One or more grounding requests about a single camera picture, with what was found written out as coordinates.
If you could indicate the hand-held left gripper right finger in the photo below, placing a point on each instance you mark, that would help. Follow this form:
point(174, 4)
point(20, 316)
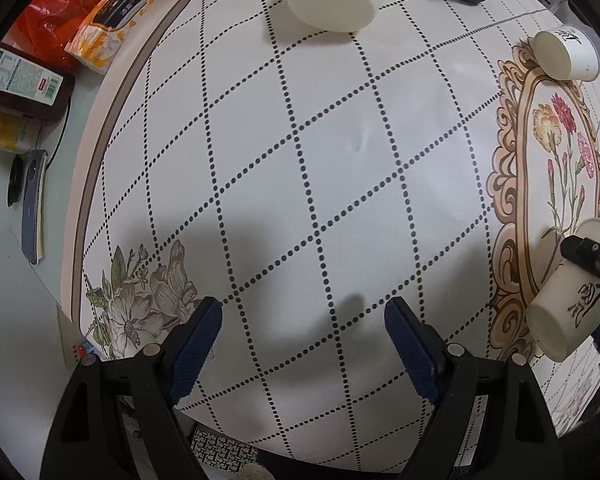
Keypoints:
point(413, 357)

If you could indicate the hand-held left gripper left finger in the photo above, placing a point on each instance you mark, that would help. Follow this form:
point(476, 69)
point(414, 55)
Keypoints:
point(194, 357)

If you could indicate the paper cup with dark print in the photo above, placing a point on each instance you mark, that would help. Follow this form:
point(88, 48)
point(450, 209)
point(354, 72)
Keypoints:
point(565, 310)
point(566, 54)

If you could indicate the black white patterned fabric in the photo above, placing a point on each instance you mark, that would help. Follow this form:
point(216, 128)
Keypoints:
point(222, 451)

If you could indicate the floral dotted tablecloth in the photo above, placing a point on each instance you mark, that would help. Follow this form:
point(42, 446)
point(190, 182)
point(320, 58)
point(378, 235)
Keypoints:
point(300, 170)

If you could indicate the yellow packet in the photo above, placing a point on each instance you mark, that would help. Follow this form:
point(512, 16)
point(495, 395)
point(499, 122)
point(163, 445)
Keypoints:
point(2, 130)

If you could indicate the brown bottle with white label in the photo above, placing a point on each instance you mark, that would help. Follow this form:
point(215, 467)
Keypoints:
point(25, 82)

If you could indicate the orange white tissue pack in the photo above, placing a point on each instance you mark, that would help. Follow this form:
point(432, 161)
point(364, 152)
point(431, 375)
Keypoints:
point(114, 15)

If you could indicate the red plastic bag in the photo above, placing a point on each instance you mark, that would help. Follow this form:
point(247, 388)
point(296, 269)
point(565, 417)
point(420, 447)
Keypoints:
point(50, 15)

